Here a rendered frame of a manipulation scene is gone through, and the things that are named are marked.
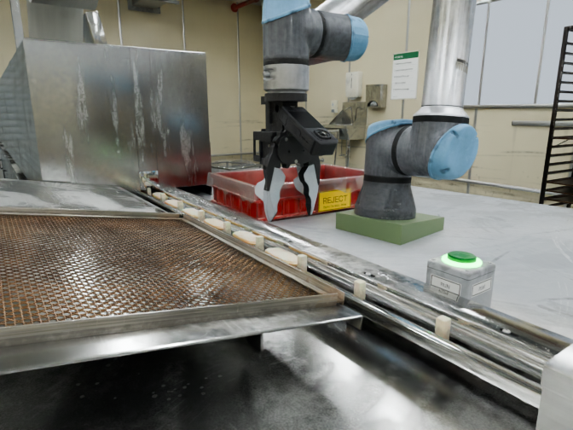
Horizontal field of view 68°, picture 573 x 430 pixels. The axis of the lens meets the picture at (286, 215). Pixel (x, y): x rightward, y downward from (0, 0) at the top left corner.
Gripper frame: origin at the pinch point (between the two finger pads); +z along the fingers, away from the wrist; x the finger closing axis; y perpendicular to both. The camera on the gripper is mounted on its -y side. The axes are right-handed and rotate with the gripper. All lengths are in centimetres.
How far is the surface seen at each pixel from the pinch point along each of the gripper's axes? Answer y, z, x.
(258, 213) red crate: 36.5, 9.1, -15.1
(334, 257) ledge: -4.7, 7.8, -5.7
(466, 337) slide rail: -32.8, 9.1, -1.9
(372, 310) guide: -22.9, 7.9, 3.8
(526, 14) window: 191, -119, -438
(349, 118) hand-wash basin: 452, -11, -437
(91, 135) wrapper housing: 80, -11, 16
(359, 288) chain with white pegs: -17.0, 7.9, 0.3
